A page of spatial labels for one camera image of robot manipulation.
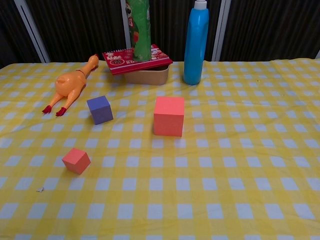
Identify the white metal frame post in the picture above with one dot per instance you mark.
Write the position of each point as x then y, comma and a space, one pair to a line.
318, 55
123, 22
221, 30
32, 30

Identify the yellow white checkered tablecloth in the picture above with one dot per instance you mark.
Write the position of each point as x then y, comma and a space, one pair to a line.
200, 175

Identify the blue plastic squeeze bottle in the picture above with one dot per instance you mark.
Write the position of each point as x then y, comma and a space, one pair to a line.
196, 47

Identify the small red foam cube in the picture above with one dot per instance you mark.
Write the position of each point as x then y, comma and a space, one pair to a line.
76, 161

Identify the purple foam cube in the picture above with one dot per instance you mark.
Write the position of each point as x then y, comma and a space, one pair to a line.
100, 110

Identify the orange rubber chicken toy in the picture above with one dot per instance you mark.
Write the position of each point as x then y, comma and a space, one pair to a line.
68, 83

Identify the large red foam cube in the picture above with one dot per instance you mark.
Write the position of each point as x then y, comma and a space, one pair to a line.
168, 117

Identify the green cylinder can red lid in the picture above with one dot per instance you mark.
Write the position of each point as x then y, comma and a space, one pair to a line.
141, 30

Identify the small white paper scrap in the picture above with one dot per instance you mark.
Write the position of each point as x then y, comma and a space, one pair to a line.
40, 189

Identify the red spiral desk calendar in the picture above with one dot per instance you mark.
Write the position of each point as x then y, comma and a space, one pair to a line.
120, 62

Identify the beige oval box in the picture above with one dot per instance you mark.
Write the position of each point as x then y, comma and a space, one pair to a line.
147, 76

